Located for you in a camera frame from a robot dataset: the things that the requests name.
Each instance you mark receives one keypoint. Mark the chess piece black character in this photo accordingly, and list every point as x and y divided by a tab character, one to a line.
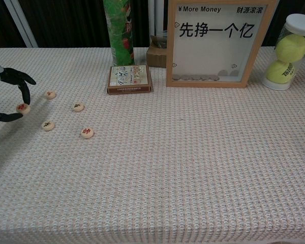
48	125
78	107

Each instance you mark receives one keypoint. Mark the green chip can red lid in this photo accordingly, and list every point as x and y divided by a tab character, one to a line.
119	38

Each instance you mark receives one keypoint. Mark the silver coin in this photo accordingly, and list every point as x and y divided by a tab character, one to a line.
185	77
176	77
213	77
203	77

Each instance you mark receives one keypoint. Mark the wooden coin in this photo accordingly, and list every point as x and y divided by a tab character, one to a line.
50	94

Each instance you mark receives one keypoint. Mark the beige woven tablecloth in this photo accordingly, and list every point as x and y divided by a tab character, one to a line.
167	152

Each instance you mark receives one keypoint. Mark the yellow tennis ball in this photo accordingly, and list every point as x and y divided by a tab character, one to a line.
292	48
279	72

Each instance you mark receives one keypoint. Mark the small square patterned box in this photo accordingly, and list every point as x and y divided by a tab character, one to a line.
128	76

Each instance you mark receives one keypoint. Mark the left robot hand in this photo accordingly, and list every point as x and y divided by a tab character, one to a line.
12	75

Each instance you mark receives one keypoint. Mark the chess piece red shuai character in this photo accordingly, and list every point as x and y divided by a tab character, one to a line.
87	133

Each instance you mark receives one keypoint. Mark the chess piece red pao character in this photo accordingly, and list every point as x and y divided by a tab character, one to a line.
23	108

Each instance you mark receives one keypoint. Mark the wooden frame money box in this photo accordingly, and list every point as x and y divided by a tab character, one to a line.
206	84

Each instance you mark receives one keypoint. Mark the small cardboard box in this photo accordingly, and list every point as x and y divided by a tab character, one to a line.
155	57

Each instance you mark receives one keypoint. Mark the clear tennis ball tube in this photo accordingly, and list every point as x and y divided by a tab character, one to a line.
302	24

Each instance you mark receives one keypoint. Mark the white frame pole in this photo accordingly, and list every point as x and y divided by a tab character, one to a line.
151	15
20	23

